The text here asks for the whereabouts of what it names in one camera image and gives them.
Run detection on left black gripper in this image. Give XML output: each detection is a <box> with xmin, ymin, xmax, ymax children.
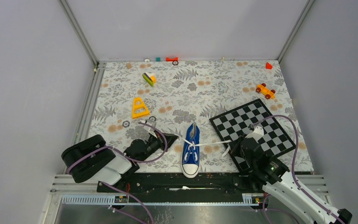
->
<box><xmin>138</xmin><ymin>128</ymin><xmax>178</xmax><ymax>163</ymax></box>

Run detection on blue canvas sneaker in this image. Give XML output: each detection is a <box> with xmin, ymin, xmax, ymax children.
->
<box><xmin>180</xmin><ymin>123</ymin><xmax>200</xmax><ymax>178</ymax></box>

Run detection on white shoelace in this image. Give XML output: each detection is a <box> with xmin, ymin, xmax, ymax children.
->
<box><xmin>175</xmin><ymin>134</ymin><xmax>232</xmax><ymax>157</ymax></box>

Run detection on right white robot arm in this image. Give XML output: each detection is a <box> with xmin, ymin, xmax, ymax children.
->
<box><xmin>229</xmin><ymin>136</ymin><xmax>352</xmax><ymax>224</ymax></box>

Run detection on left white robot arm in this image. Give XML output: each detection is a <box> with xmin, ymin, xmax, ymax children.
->
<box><xmin>61</xmin><ymin>132</ymin><xmax>178</xmax><ymax>192</ymax></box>

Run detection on black white chessboard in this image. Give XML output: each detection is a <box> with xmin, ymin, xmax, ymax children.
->
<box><xmin>209</xmin><ymin>99</ymin><xmax>295</xmax><ymax>159</ymax></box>

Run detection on yellow plastic triangle toy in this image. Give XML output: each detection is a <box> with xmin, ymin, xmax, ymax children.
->
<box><xmin>131</xmin><ymin>97</ymin><xmax>150</xmax><ymax>119</ymax></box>

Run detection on floral patterned mat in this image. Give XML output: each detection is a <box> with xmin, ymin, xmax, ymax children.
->
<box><xmin>89</xmin><ymin>61</ymin><xmax>297</xmax><ymax>172</ymax></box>

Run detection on stacked toy bricks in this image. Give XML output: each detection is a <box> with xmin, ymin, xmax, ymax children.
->
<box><xmin>142</xmin><ymin>72</ymin><xmax>157</xmax><ymax>87</ymax></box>

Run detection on orange toy car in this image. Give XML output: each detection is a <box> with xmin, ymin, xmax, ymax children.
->
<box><xmin>255</xmin><ymin>83</ymin><xmax>276</xmax><ymax>99</ymax></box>

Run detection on red triangular block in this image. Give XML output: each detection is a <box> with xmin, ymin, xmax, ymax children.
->
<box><xmin>265</xmin><ymin>62</ymin><xmax>273</xmax><ymax>70</ymax></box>

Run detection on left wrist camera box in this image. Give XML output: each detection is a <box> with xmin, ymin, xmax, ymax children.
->
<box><xmin>144</xmin><ymin>120</ymin><xmax>157</xmax><ymax>138</ymax></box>

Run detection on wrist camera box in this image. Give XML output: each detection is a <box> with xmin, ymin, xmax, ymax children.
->
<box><xmin>247</xmin><ymin>126</ymin><xmax>264</xmax><ymax>141</ymax></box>
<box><xmin>144</xmin><ymin>120</ymin><xmax>157</xmax><ymax>138</ymax></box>

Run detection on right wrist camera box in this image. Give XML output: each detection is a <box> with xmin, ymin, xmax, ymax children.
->
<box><xmin>247</xmin><ymin>126</ymin><xmax>264</xmax><ymax>141</ymax></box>

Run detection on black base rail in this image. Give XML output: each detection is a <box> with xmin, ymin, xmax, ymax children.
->
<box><xmin>96</xmin><ymin>173</ymin><xmax>267</xmax><ymax>203</ymax></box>

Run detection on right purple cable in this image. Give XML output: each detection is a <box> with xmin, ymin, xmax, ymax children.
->
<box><xmin>249</xmin><ymin>114</ymin><xmax>346</xmax><ymax>224</ymax></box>

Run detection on purple cable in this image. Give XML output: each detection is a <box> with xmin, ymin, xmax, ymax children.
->
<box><xmin>249</xmin><ymin>114</ymin><xmax>346</xmax><ymax>224</ymax></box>
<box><xmin>67</xmin><ymin>121</ymin><xmax>169</xmax><ymax>224</ymax></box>

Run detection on red block at wall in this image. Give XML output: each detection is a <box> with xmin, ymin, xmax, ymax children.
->
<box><xmin>165</xmin><ymin>57</ymin><xmax>178</xmax><ymax>62</ymax></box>

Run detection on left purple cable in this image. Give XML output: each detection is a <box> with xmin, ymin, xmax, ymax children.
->
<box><xmin>67</xmin><ymin>121</ymin><xmax>169</xmax><ymax>224</ymax></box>

